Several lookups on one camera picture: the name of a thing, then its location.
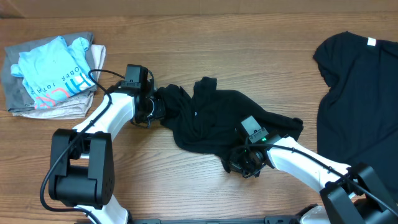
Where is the grey folded shirt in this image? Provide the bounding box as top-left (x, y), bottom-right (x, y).
top-left (1, 32), bottom-right (95, 112)

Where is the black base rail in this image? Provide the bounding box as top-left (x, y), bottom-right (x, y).
top-left (74, 215), bottom-right (352, 224)

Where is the dark navy t-shirt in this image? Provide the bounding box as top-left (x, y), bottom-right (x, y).
top-left (313, 32), bottom-right (397, 200)

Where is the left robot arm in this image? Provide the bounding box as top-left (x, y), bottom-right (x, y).
top-left (41, 86), bottom-right (165, 223)

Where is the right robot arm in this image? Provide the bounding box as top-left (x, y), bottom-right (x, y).
top-left (222, 131), bottom-right (397, 223)

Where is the black t-shirt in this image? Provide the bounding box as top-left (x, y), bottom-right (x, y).
top-left (157, 77), bottom-right (303, 157)

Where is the light blue printed t-shirt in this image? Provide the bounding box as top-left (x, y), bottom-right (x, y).
top-left (11, 36), bottom-right (95, 110)

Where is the beige folded shirt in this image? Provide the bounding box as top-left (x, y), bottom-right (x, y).
top-left (12, 44), bottom-right (106, 119)

